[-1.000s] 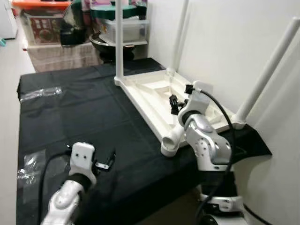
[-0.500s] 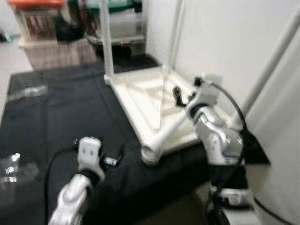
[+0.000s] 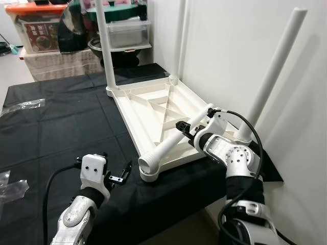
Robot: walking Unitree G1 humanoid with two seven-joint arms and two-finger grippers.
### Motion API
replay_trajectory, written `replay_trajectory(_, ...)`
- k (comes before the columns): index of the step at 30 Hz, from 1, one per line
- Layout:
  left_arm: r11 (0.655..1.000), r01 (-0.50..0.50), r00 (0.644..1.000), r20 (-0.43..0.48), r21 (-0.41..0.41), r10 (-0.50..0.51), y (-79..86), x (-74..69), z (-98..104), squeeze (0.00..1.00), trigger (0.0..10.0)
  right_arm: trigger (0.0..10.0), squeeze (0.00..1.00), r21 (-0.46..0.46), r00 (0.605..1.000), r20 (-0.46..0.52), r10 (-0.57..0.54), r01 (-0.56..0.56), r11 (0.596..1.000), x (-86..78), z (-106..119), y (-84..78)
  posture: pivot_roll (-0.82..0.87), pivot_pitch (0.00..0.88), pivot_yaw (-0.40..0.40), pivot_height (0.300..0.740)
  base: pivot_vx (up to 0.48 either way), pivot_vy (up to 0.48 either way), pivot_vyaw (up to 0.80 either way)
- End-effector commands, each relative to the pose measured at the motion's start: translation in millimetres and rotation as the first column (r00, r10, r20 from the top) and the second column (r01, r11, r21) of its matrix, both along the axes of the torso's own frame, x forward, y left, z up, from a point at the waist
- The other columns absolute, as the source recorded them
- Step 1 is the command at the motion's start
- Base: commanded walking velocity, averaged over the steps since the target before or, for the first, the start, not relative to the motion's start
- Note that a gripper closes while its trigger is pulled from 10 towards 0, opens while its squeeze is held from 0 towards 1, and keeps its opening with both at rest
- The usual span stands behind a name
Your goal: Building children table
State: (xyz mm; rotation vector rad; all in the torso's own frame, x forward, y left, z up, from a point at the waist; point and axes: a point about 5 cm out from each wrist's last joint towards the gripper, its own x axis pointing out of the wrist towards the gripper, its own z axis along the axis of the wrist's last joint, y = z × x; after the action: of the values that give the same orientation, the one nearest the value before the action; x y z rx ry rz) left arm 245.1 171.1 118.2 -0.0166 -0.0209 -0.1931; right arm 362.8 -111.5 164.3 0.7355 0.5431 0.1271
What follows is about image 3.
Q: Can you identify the dark green round lid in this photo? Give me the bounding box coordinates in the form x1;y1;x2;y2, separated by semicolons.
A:
84;0;149;22

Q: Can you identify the clear plastic storage box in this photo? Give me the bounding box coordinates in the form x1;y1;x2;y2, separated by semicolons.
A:
105;19;153;49

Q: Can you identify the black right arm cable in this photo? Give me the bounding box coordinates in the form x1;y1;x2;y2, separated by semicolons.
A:
212;108;297;245

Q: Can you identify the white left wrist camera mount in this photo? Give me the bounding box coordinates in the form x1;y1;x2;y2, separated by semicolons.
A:
79;153;110;200

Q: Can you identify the black wok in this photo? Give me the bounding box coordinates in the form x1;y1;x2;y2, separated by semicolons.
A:
88;37;151;67

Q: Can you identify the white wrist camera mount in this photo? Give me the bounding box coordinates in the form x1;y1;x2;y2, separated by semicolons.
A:
79;153;110;200
193;105;228;151

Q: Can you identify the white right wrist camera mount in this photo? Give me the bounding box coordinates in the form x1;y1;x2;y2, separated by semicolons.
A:
193;105;228;151

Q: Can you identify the black tablecloth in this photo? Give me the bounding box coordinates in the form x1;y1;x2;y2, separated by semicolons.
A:
0;64;284;245

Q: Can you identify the white plastic children table top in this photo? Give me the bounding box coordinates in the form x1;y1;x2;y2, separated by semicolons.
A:
106;76;261;183

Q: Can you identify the clear tape patch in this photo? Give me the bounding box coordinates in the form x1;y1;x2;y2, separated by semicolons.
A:
0;171;30;205

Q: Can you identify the black plastic bag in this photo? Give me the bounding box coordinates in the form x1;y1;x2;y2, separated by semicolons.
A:
56;0;95;54

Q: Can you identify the black coiled cable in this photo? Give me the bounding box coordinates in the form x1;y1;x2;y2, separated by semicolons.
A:
0;41;11;56

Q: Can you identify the clear plastic bag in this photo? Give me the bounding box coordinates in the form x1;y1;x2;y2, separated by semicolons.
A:
3;98;45;114

